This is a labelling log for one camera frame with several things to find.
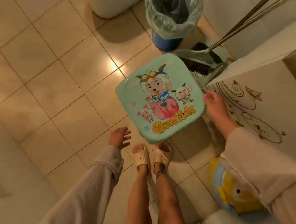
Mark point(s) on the person's right hand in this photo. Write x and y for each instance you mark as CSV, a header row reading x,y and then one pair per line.
x,y
217,109

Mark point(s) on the person's left hand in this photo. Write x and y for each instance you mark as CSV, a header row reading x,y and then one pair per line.
x,y
117,138

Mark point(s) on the person's left thumb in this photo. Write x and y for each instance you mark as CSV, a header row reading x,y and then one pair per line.
x,y
125,143

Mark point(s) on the person's right fingers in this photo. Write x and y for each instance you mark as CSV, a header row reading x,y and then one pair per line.
x,y
209,96

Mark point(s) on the green cartoon print plastic stool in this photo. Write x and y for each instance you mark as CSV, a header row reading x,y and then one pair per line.
x,y
159,97

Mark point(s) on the person's right forearm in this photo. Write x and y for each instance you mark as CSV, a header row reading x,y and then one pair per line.
x,y
260,174

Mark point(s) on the person's left forearm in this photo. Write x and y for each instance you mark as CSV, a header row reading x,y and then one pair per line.
x,y
88,193

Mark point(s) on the beige left slipper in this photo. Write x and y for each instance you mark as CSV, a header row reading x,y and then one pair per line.
x,y
141,156

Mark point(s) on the beige slipper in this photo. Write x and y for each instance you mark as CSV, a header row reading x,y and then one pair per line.
x,y
141,156
162,156

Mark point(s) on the light green dustpan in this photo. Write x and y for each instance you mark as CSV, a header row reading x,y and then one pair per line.
x,y
205,65

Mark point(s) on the beige right slipper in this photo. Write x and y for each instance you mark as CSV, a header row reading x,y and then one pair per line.
x,y
162,156

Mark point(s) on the dark bristle broom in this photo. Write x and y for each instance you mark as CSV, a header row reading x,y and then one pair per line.
x,y
209,55

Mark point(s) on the white cabinet with swirl ornament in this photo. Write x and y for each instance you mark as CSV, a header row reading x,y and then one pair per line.
x,y
265,92

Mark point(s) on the person's left leg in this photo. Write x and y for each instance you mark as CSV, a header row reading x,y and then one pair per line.
x,y
139,202

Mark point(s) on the person's leg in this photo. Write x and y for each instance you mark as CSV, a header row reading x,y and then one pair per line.
x,y
167,201
139,202

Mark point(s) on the blue trash bin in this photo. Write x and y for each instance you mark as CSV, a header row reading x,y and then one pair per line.
x,y
166,41

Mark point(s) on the person's right leg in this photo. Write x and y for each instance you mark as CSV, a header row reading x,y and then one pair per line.
x,y
167,201

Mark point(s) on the clear plastic bin liner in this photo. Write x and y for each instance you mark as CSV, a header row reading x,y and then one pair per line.
x,y
173,13

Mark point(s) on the white round container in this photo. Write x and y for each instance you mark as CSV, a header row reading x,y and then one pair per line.
x,y
115,3

